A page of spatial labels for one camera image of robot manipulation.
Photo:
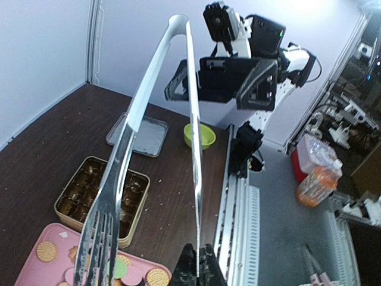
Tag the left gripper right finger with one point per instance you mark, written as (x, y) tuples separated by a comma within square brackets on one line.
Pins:
[(209, 269)]

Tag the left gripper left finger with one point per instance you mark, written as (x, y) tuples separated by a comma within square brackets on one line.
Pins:
[(185, 270)]

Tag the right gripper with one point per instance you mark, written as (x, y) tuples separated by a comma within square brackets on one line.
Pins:
[(253, 81)]

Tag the silver white tongs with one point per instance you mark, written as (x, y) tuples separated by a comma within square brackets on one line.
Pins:
[(97, 250)]

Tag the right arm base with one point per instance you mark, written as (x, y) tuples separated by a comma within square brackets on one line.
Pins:
[(247, 141)]

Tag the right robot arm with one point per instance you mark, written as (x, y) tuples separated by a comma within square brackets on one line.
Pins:
[(294, 63)]

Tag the round embossed cookie bottom right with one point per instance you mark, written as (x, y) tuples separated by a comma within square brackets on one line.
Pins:
[(157, 277)]

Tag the green bowl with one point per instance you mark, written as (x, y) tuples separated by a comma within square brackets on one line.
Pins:
[(207, 135)]

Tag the pink round cookie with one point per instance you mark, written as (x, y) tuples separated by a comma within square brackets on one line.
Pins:
[(133, 277)]

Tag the green round cookie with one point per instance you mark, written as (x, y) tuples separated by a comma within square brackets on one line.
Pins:
[(120, 269)]

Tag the silver tin lid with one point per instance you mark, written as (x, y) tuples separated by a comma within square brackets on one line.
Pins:
[(149, 140)]

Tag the red white cooler box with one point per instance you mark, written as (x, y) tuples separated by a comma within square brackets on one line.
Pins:
[(309, 153)]

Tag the pink tongs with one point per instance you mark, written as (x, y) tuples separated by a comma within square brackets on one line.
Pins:
[(315, 272)]

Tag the swirl butter cookie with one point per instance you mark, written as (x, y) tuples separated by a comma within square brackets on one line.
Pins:
[(73, 253)]

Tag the pink plastic tray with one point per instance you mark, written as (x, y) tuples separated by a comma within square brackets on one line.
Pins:
[(61, 270)]

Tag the orange drink bottle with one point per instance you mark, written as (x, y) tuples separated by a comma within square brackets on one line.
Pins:
[(319, 184)]

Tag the round cookie tray top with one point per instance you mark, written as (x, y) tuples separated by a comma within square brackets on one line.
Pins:
[(46, 251)]

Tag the aluminium front rail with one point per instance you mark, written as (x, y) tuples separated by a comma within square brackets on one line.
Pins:
[(237, 238)]

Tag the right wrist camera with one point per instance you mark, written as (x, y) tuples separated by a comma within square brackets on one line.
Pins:
[(228, 30)]

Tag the left frame post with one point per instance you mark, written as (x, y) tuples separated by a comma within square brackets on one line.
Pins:
[(95, 28)]

